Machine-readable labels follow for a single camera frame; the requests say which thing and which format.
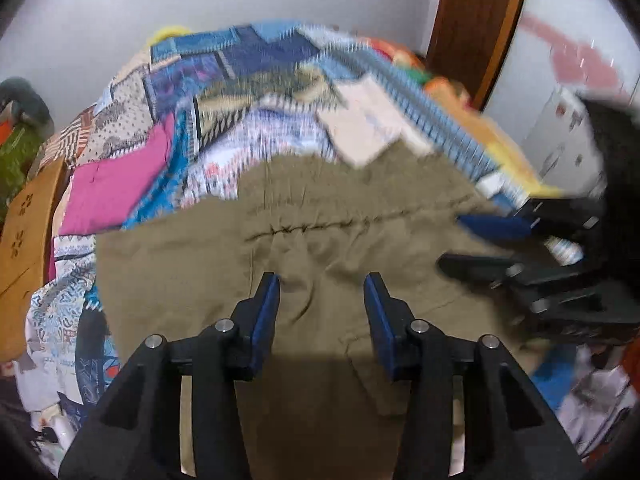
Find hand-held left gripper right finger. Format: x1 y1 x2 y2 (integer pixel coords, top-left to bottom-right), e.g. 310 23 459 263
363 272 587 480

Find olive green pants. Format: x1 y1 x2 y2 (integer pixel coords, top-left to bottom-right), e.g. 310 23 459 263
94 152 551 480

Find grey neck pillow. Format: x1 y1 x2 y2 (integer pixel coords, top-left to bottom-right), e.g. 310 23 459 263
0 77 55 132

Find white bedside cabinet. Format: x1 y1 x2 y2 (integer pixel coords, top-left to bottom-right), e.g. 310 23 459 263
529 84 609 197

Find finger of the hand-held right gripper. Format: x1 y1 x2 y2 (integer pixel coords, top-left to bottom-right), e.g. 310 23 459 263
436 252 602 307
456 198 602 242

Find orange striped blanket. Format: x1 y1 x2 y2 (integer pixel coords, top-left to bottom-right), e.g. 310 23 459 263
37 105 98 171

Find pink cloth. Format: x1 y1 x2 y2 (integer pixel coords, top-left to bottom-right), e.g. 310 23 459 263
47 112 177 281

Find green patterned bag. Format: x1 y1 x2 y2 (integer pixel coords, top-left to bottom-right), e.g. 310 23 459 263
0 124 45 223

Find brown wooden door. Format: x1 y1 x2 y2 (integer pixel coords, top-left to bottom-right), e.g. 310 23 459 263
424 0 532 112

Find wooden lap desk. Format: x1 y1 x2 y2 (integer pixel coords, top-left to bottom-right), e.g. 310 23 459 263
0 156 69 363

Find blue patchwork blanket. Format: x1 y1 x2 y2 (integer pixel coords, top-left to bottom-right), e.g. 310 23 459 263
20 21 640 466

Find yellow foam tube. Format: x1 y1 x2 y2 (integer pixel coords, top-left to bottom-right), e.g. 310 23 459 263
149 25 194 45

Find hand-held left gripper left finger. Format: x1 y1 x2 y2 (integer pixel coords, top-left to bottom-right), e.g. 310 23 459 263
59 272 281 480

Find white printed pillow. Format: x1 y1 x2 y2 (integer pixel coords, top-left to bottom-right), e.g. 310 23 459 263
12 350 83 478

